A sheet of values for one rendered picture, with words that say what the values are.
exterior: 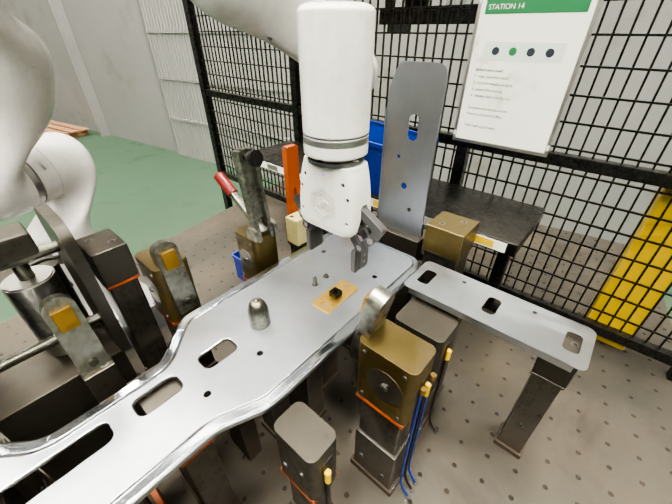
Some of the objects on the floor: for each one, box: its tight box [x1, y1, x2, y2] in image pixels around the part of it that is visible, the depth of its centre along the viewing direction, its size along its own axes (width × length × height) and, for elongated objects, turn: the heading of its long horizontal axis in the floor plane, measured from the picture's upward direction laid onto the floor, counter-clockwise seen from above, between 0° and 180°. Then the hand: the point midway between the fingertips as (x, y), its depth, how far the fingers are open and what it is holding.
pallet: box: [44, 120, 90, 138], centre depth 512 cm, size 113×78×10 cm
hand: (336, 252), depth 52 cm, fingers open, 8 cm apart
